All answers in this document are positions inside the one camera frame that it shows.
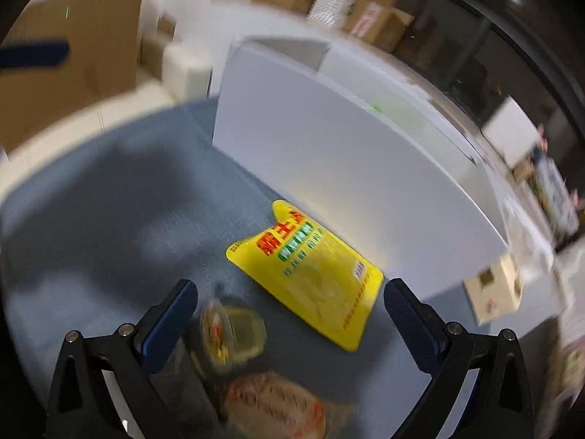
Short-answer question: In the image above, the printed landscape carton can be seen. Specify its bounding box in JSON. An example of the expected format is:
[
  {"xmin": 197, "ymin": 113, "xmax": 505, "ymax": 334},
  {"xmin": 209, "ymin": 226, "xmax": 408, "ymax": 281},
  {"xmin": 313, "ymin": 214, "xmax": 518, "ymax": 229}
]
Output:
[{"xmin": 532, "ymin": 155, "xmax": 581, "ymax": 241}]

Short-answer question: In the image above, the dark window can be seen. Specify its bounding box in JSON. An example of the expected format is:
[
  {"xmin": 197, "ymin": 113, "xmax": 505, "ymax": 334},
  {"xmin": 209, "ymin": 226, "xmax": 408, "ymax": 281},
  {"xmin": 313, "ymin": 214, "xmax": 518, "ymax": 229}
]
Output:
[{"xmin": 397, "ymin": 0, "xmax": 585, "ymax": 156}]

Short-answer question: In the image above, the small yellow-green snack packet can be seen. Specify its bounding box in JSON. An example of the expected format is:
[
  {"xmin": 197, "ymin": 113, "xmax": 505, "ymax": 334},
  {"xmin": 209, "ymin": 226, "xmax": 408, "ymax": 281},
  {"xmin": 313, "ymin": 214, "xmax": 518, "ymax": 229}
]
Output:
[{"xmin": 199, "ymin": 299, "xmax": 268, "ymax": 378}]

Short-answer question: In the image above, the flat cardboard sheet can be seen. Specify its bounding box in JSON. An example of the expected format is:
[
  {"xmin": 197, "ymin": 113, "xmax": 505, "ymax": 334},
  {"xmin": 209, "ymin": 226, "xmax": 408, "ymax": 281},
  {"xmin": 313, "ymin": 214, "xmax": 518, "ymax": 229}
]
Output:
[{"xmin": 0, "ymin": 0, "xmax": 151, "ymax": 151}]

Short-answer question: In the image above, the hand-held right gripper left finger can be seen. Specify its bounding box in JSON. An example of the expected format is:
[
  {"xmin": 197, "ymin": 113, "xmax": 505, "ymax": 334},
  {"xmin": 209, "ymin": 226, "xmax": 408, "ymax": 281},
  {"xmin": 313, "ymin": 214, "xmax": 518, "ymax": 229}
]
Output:
[{"xmin": 46, "ymin": 278, "xmax": 202, "ymax": 439}]

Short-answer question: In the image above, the cream foam block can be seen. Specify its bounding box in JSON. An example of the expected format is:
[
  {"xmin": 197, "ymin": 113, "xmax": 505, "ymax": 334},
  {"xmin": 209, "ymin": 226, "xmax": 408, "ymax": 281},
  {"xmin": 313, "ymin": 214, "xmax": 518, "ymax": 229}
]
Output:
[{"xmin": 162, "ymin": 41, "xmax": 212, "ymax": 101}]

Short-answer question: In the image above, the beige tissue pack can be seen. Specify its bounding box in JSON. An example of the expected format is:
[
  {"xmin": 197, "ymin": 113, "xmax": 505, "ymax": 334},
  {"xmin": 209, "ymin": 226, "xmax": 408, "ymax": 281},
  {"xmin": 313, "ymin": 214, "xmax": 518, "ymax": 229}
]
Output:
[{"xmin": 463, "ymin": 255, "xmax": 522, "ymax": 326}]

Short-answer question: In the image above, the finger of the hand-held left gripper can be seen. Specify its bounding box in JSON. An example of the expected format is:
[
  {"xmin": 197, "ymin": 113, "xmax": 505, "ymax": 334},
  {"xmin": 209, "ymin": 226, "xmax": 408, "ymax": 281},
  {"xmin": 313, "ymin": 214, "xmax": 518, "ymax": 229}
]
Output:
[{"xmin": 0, "ymin": 41, "xmax": 70, "ymax": 68}]

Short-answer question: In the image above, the open cardboard box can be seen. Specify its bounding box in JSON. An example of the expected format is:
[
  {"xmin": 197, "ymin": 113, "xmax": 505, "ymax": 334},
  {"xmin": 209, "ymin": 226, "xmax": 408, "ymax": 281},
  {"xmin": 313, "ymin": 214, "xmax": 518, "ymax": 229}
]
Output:
[{"xmin": 345, "ymin": 0, "xmax": 414, "ymax": 53}]

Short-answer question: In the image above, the white foam box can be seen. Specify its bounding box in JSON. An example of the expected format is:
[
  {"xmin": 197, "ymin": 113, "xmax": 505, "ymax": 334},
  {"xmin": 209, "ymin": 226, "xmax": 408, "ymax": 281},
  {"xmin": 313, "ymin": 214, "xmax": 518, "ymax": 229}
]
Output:
[{"xmin": 483, "ymin": 98, "xmax": 541, "ymax": 168}]

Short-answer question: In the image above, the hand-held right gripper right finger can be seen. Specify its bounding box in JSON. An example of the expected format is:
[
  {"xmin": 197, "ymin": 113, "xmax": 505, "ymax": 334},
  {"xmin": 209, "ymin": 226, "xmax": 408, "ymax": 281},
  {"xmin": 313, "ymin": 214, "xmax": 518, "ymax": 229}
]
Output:
[{"xmin": 383, "ymin": 278, "xmax": 535, "ymax": 439}]

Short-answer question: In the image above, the yellow snack packet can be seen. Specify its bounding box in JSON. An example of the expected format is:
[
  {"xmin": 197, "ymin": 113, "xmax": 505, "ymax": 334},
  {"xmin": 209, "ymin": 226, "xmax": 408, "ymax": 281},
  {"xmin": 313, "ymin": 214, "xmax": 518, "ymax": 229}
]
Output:
[{"xmin": 226, "ymin": 200, "xmax": 385, "ymax": 353}]

